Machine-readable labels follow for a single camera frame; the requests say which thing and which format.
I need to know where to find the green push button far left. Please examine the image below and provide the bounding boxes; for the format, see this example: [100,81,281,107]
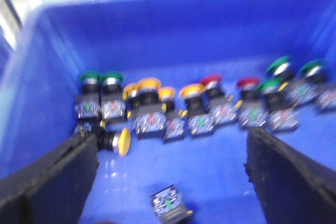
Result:
[75,71,101,121]

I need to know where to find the yellow push button large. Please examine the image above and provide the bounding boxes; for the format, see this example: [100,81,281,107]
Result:
[133,77,166,140]

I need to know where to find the red push button centre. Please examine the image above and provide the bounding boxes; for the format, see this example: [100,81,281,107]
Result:
[200,73,237,127]

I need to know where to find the yellow push button small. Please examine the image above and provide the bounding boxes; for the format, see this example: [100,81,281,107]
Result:
[159,86,185,144]

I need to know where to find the green push button back right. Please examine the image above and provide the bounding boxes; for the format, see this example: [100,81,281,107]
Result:
[267,55,317,108]

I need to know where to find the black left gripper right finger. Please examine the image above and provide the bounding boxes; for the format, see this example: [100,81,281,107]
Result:
[244,127,335,223]

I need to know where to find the red push button right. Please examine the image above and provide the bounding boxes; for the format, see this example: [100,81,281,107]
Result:
[236,77,267,130]

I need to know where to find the green push button far right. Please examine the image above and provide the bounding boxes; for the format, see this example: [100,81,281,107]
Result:
[299,59,335,113]

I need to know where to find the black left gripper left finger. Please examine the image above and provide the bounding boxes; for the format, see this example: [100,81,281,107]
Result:
[1,132,98,223]

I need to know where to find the green push button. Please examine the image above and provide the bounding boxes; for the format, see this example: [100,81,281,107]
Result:
[100,71,126,124]
[299,59,335,113]
[267,55,317,108]
[75,71,101,121]
[258,78,299,133]

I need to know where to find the yellow push button sideways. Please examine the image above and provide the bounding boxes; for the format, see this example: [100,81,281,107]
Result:
[74,120,132,157]

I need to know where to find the red mushroom push button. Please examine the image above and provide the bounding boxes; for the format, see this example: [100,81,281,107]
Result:
[150,184,194,224]

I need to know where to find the yellow push button centre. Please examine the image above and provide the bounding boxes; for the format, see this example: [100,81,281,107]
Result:
[179,83,215,138]

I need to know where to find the green push button front right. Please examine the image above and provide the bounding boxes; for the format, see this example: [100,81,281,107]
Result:
[258,78,299,133]

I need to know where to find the yellow push button back left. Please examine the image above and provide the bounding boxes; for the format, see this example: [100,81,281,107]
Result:
[122,82,141,113]

